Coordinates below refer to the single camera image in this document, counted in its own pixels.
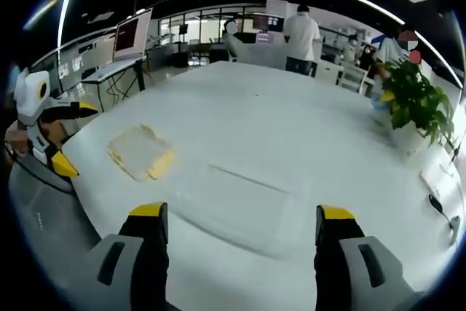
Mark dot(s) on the grey chair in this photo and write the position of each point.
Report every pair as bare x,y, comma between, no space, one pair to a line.
47,201

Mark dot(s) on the dark computer monitor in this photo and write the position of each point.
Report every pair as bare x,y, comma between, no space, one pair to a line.
267,21

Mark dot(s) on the clear table mat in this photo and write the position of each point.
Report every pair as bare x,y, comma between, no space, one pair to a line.
240,209

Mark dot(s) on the clear bag with yellow items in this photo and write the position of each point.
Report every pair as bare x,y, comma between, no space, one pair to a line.
140,152

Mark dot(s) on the large white display screen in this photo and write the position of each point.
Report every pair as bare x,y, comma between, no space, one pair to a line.
132,34

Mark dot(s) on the green potted plant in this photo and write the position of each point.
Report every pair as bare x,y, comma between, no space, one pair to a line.
415,100

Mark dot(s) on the white chair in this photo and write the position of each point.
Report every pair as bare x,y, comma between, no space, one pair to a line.
329,70
355,78

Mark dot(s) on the blue and yellow object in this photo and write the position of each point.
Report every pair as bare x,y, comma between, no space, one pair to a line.
382,101

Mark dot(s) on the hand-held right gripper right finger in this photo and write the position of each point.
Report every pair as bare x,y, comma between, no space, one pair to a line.
336,252

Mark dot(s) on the white flat device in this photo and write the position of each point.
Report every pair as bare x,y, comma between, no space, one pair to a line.
435,180

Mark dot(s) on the white side desk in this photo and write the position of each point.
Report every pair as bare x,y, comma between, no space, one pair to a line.
113,68

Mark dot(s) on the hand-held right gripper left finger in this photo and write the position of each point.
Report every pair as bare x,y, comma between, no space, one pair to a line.
147,252

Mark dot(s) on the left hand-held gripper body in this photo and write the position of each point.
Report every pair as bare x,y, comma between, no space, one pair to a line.
29,96

